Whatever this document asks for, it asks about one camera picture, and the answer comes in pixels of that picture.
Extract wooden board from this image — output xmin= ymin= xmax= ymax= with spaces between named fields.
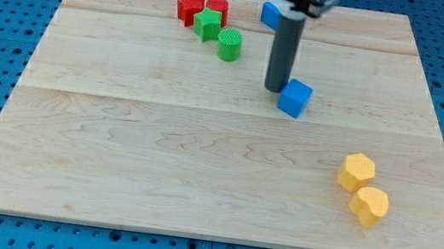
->
xmin=0 ymin=0 xmax=444 ymax=249

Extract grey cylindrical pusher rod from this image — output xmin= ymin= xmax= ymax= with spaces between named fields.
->
xmin=264 ymin=14 xmax=305 ymax=93

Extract red star block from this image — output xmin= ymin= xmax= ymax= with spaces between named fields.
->
xmin=176 ymin=0 xmax=205 ymax=27

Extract red cylinder block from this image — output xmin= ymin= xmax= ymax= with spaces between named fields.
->
xmin=206 ymin=0 xmax=230 ymax=27

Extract green cylinder block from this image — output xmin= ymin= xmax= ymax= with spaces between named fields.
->
xmin=216 ymin=28 xmax=243 ymax=62

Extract green star block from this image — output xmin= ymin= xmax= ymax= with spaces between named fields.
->
xmin=193 ymin=7 xmax=222 ymax=42

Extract blue cube block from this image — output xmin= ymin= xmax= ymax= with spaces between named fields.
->
xmin=277 ymin=78 xmax=314 ymax=118

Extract yellow heart block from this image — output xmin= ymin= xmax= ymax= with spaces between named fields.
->
xmin=348 ymin=187 xmax=389 ymax=229

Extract yellow hexagon block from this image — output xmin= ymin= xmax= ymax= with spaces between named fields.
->
xmin=337 ymin=153 xmax=376 ymax=193

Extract blue triangle block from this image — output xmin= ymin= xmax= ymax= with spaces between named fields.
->
xmin=260 ymin=2 xmax=280 ymax=31

